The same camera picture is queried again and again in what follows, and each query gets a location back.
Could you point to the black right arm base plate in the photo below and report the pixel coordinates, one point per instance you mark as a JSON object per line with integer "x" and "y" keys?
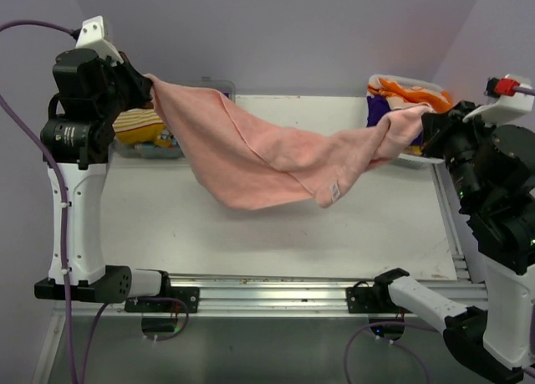
{"x": 363, "y": 298}

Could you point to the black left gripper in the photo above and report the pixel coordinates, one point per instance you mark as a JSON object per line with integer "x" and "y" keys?
{"x": 141, "y": 84}

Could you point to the white plastic laundry basket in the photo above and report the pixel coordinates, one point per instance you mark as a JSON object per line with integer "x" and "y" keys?
{"x": 407, "y": 127}

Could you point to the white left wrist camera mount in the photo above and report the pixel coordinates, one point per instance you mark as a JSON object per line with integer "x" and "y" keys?
{"x": 94, "y": 35}

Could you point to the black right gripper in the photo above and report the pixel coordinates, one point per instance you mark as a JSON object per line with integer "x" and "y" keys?
{"x": 434, "y": 124}

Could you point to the orange white towel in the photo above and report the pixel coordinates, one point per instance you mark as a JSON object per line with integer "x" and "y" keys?
{"x": 400, "y": 96}

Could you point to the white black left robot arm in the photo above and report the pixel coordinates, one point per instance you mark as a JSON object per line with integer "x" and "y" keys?
{"x": 77, "y": 138}

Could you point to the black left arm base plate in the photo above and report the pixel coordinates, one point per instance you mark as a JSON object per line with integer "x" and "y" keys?
{"x": 177, "y": 299}

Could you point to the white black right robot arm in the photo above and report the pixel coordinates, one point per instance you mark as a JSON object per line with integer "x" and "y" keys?
{"x": 492, "y": 169}

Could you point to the clear plastic storage bin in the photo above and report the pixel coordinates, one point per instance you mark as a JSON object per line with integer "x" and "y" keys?
{"x": 149, "y": 150}

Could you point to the aluminium table edge rail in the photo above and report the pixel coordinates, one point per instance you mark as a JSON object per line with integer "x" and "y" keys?
{"x": 226, "y": 296}

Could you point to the yellow striped rolled towel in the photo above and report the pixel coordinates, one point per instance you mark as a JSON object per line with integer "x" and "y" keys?
{"x": 141, "y": 126}

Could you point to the purple towel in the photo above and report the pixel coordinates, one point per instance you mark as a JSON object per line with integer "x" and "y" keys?
{"x": 377, "y": 107}

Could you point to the pink terry towel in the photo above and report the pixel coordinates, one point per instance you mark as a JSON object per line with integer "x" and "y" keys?
{"x": 247, "y": 163}

